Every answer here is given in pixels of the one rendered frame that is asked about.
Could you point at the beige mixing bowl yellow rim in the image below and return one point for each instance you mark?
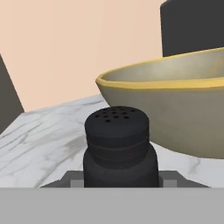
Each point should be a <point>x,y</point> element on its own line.
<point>172,108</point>

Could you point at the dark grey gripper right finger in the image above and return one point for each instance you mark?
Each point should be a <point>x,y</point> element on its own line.
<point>172,180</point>

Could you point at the black shaker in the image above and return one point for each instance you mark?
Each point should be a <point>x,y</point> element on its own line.
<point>120,145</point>

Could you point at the dark grey cabinet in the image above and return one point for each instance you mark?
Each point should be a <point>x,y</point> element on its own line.
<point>8,96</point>

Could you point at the dark grey fridge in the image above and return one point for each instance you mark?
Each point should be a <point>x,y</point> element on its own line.
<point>192,26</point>

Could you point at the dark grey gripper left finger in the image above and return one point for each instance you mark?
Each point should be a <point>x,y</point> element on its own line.
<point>73,180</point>

